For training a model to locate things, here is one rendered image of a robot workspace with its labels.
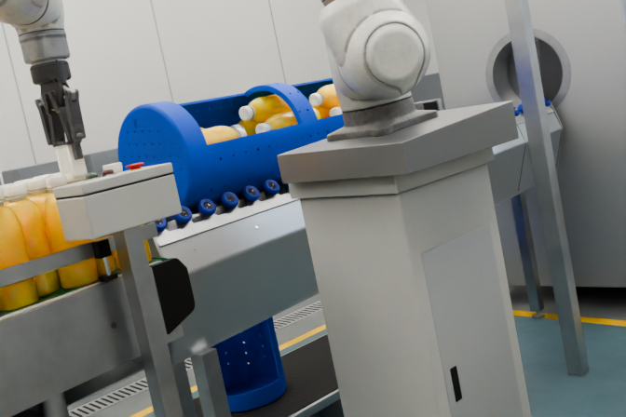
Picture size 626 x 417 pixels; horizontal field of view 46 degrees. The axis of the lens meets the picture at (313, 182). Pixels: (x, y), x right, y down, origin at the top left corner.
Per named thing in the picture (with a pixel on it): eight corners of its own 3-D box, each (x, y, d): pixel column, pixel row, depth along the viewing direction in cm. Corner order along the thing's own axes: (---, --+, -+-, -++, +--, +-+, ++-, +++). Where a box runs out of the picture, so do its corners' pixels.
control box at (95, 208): (183, 212, 144) (171, 160, 143) (93, 240, 129) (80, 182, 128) (153, 214, 150) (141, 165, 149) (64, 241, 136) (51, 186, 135)
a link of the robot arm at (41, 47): (50, 37, 154) (57, 65, 155) (9, 40, 148) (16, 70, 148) (74, 28, 148) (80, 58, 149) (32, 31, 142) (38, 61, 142)
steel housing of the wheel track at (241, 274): (570, 175, 325) (558, 99, 321) (190, 371, 166) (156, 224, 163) (510, 181, 344) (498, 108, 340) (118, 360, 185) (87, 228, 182)
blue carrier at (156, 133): (406, 154, 237) (397, 64, 232) (197, 222, 173) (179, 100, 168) (337, 154, 256) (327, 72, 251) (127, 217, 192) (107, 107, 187)
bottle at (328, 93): (350, 76, 239) (313, 83, 226) (366, 86, 236) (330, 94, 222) (344, 95, 243) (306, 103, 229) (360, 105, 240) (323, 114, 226)
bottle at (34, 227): (19, 298, 139) (-5, 202, 137) (23, 291, 146) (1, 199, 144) (58, 289, 141) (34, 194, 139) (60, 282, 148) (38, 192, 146)
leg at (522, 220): (547, 315, 338) (523, 181, 332) (541, 319, 334) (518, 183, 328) (535, 315, 342) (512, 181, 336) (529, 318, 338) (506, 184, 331)
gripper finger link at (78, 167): (78, 141, 150) (80, 141, 150) (86, 176, 151) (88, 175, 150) (65, 144, 148) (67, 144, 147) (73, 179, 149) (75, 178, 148)
